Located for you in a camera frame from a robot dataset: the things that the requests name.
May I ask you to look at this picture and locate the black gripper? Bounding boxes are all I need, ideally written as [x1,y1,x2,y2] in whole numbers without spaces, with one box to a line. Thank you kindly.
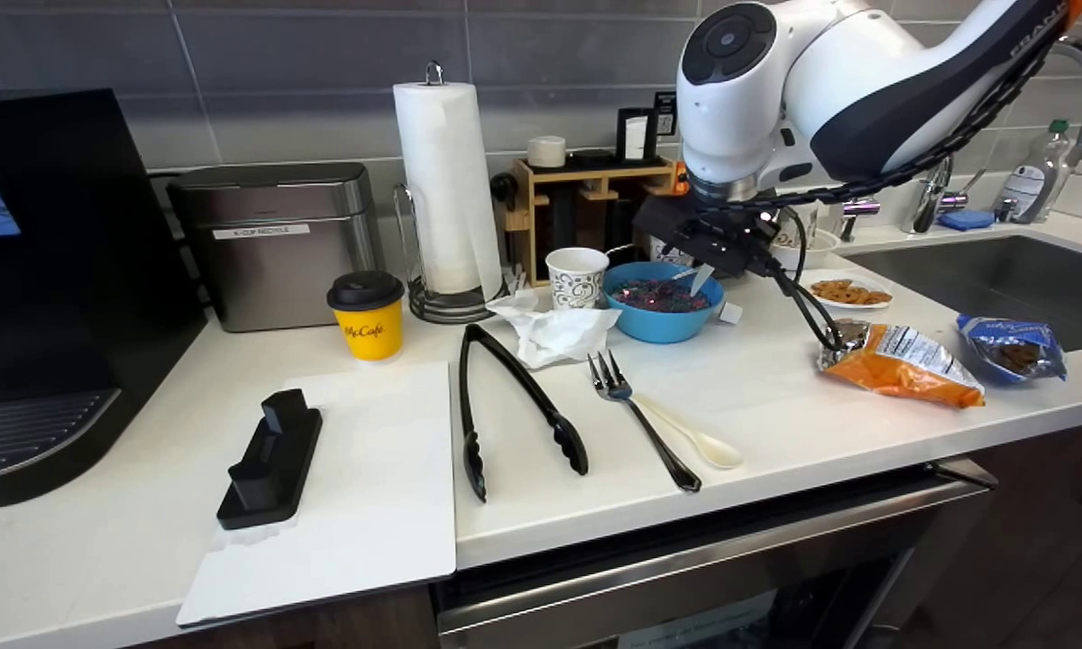
[633,189,777,288]

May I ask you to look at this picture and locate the blue bowl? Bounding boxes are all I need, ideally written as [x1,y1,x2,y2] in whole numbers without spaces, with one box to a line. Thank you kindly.
[600,256,729,351]

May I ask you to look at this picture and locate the white bowl with snacks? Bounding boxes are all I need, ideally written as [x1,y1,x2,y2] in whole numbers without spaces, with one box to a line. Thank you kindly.
[802,271,903,320]

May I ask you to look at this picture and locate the translucent white plastic spoon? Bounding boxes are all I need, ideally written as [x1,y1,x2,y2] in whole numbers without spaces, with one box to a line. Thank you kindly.
[634,392,747,476]

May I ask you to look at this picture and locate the dark food pile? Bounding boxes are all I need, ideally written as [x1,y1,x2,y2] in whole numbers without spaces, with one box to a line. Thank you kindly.
[616,279,716,316]

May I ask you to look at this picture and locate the patterned white paper cup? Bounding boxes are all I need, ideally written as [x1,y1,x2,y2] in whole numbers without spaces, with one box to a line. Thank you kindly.
[541,242,613,313]

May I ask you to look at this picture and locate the wooden counter organizer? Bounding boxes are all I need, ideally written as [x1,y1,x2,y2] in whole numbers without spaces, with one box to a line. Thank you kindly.
[496,154,688,286]

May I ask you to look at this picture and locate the pretzel pile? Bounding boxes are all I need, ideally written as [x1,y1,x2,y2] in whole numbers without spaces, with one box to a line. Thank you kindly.
[809,279,895,309]

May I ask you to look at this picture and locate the white labelled yoghurt cup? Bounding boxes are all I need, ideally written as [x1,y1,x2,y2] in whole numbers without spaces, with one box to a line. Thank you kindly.
[836,194,886,250]

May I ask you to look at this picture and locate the crumpled white napkin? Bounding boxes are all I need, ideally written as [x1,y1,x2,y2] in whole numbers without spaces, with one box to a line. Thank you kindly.
[485,286,624,374]

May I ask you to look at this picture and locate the orange snack bag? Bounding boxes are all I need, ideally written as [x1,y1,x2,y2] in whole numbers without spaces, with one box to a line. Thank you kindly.
[809,313,992,415]

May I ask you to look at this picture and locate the black tongs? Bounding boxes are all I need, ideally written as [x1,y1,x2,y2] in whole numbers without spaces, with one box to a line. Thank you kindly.
[455,320,595,510]

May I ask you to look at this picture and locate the blue sponge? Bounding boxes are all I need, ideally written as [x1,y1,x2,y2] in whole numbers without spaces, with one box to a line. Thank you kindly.
[940,206,1004,234]

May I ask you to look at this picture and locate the metal paper towel holder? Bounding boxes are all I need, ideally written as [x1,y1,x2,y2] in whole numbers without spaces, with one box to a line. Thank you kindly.
[404,53,506,328]

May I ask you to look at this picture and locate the white paper towel roll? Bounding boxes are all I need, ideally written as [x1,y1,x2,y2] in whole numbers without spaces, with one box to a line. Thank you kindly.
[390,75,506,301]

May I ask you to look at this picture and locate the stainless under-counter appliance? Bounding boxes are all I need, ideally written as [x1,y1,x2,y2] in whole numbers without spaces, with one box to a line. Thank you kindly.
[431,459,1004,649]

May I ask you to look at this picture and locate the stainless steel sink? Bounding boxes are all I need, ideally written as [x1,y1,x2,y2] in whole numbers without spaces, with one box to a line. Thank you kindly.
[843,232,1082,353]

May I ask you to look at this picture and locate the blue snack bag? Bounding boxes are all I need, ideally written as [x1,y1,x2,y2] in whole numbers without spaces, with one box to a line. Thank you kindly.
[955,309,1070,392]

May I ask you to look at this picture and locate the clear soap bottle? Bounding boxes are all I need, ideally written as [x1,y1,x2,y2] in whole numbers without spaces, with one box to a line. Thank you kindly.
[1001,115,1082,229]

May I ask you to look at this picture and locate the yellow cup with black lid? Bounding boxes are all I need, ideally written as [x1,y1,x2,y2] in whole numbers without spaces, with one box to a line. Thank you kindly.
[324,266,413,365]

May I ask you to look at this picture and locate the white cutting board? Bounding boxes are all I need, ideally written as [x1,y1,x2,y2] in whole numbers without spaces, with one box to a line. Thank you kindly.
[175,357,462,630]

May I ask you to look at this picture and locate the grey metal box appliance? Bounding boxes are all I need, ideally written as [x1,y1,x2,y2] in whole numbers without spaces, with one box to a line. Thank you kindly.
[161,159,385,336]

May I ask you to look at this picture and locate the black holder block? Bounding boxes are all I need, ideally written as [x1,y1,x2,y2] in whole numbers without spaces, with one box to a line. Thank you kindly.
[214,386,327,535]

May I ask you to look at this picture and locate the large black coffee machine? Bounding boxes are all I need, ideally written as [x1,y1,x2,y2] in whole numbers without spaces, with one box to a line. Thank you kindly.
[0,85,214,516]

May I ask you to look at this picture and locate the black-handled fork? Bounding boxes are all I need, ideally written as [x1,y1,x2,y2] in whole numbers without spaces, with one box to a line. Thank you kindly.
[583,351,707,499]

